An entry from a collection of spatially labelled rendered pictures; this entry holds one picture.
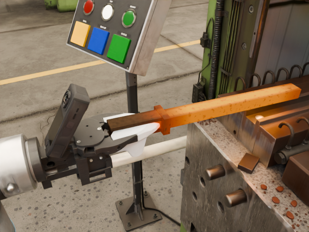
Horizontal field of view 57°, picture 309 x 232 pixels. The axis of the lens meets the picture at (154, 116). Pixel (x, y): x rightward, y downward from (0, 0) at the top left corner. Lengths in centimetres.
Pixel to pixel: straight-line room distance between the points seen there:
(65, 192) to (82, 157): 137
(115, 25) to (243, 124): 51
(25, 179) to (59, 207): 131
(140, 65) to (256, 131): 43
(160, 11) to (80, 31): 30
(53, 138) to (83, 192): 136
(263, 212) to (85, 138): 35
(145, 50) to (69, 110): 51
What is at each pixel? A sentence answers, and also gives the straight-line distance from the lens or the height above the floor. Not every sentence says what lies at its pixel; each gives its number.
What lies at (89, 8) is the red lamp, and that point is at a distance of 105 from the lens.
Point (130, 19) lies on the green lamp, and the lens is 90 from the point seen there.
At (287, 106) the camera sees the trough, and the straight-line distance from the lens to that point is 71.
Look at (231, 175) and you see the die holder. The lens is 64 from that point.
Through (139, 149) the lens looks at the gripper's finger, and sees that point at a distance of 50.
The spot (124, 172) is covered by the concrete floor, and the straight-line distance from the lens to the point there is 187.
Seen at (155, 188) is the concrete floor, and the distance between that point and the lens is 177.
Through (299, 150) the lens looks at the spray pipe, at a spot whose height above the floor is 97.
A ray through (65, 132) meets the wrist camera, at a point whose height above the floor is 108.
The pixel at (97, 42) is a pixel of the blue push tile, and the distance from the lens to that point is 98.
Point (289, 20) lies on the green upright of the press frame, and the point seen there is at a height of 112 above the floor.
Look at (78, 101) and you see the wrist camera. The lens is 41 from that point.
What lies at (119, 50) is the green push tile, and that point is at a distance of 89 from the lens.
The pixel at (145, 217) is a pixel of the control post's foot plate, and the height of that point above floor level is 1.
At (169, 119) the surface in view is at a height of 106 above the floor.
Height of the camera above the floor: 134
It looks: 35 degrees down
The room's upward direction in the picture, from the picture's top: straight up
